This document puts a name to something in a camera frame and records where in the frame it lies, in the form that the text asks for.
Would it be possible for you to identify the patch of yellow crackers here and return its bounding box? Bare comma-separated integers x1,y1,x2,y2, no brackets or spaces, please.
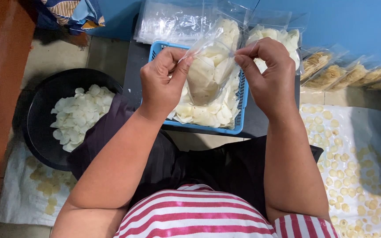
25,155,78,216

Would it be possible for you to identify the small white sack cloth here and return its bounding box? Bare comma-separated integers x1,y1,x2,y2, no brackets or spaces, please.
0,141,79,227

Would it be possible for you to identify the red white striped shirt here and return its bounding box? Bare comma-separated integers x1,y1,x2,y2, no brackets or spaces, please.
113,184,340,238

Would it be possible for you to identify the person's left hand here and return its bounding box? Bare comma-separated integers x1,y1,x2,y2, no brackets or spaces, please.
140,47,194,115

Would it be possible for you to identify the blue patterned cloth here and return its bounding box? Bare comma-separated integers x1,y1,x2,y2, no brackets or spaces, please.
34,0,106,35

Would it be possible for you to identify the black round basin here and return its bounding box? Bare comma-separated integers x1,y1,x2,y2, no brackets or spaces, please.
22,68,124,172

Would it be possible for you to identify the blue plastic basket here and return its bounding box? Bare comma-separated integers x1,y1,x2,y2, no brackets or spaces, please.
148,41,249,135

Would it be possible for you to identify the person's right hand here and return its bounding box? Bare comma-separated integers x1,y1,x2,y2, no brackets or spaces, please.
234,37,297,117

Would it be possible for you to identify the black skirt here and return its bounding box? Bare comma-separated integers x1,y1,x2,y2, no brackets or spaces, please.
66,93,324,219

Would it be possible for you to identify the large white sack cloth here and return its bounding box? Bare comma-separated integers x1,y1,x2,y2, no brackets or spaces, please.
299,104,381,238

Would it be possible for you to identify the clear bag of white chips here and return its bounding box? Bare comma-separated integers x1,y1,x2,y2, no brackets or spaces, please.
180,17,245,107

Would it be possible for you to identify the heap of white chips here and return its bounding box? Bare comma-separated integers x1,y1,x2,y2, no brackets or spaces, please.
167,71,241,129

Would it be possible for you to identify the stack of empty clear bags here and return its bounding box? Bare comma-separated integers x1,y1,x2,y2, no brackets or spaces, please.
133,0,255,46

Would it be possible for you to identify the pile of white chips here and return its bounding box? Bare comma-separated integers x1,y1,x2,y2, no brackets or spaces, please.
50,84,116,153

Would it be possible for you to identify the spread of round yellow crackers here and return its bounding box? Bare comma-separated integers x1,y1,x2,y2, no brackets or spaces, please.
301,105,381,238

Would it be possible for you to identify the sealed bag of white chips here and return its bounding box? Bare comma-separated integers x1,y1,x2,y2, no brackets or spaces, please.
244,10,311,75

